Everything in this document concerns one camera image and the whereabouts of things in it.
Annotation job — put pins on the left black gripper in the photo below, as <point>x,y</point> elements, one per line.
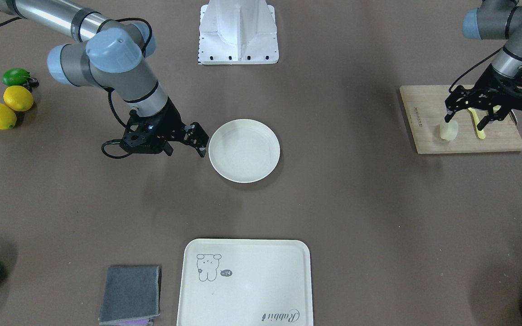
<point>492,79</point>

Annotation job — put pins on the dark grey folded cloth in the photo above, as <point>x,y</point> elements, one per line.
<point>131,296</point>

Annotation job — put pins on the bamboo cutting board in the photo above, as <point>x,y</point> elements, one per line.
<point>425,110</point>

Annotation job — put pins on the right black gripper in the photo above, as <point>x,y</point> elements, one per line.
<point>171,121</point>

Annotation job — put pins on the cream rabbit tray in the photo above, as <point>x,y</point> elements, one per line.
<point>240,282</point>

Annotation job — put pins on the yellow plastic knife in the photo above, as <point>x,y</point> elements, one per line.
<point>481,134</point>

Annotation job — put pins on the white round plate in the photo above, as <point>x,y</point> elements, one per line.
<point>244,151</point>

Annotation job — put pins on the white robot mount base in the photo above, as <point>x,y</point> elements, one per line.
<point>237,32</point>

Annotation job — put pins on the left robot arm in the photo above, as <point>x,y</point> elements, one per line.
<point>498,19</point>

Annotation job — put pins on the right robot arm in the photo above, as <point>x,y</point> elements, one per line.
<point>110,54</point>

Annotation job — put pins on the green lime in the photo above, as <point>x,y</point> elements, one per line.
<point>16,77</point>

